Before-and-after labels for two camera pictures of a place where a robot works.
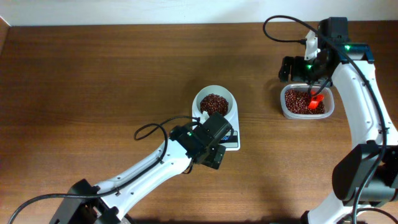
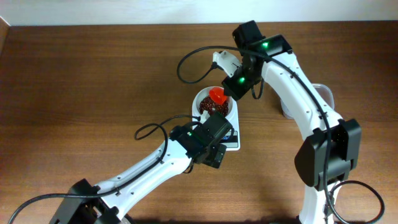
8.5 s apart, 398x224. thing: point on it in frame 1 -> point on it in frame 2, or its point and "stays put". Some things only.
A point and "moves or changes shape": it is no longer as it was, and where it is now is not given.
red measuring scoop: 315,99 moves or changes shape
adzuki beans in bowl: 214,102 stays put
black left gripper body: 212,157 stays put
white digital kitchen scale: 232,141 stays put
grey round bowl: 215,91 stays put
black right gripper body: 302,70 -> 240,82
